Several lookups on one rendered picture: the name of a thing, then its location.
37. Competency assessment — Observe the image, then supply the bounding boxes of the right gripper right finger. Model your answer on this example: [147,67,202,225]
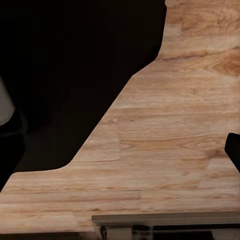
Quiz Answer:
[224,133,240,172]

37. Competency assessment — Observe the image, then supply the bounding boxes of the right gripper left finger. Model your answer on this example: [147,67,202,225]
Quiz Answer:
[0,133,26,192]

